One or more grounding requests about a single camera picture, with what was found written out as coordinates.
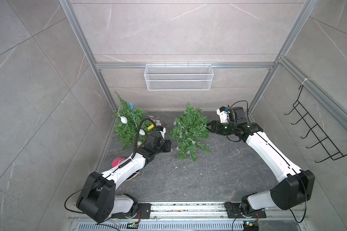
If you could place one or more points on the metal base rail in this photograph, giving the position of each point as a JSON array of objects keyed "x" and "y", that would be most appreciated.
[{"x": 203, "y": 210}]

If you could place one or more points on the white cloud light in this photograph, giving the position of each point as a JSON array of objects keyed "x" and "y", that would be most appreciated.
[
  {"x": 142, "y": 132},
  {"x": 123, "y": 120}
]

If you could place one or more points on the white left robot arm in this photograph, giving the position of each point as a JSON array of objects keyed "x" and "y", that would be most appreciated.
[{"x": 98, "y": 198}]

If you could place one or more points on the black wire hook rack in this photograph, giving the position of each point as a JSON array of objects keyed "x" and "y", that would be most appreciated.
[{"x": 314, "y": 128}]

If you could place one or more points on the white wire mesh basket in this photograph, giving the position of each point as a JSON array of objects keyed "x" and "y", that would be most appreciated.
[{"x": 160, "y": 77}]

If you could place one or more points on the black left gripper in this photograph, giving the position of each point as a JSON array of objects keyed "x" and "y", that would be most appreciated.
[{"x": 167, "y": 143}]

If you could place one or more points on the white plush bunny keychain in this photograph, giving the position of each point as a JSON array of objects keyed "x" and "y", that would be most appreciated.
[{"x": 157, "y": 122}]

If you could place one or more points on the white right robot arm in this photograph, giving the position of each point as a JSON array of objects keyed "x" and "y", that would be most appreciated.
[{"x": 295, "y": 185}]

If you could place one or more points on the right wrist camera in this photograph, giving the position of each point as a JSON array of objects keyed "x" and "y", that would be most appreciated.
[{"x": 222, "y": 112}]

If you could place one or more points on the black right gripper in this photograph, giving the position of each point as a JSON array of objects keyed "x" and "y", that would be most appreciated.
[{"x": 216, "y": 127}]

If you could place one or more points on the small green christmas tree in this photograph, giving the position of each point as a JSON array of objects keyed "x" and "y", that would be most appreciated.
[
  {"x": 194, "y": 116},
  {"x": 136, "y": 120}
]

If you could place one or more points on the clear bulb string light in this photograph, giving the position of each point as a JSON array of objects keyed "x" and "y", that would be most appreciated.
[{"x": 188, "y": 135}]

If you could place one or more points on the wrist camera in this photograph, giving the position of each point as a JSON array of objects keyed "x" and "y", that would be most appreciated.
[
  {"x": 222, "y": 112},
  {"x": 162, "y": 131}
]

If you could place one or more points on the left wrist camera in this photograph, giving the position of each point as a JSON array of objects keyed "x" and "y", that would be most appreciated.
[{"x": 162, "y": 131}]

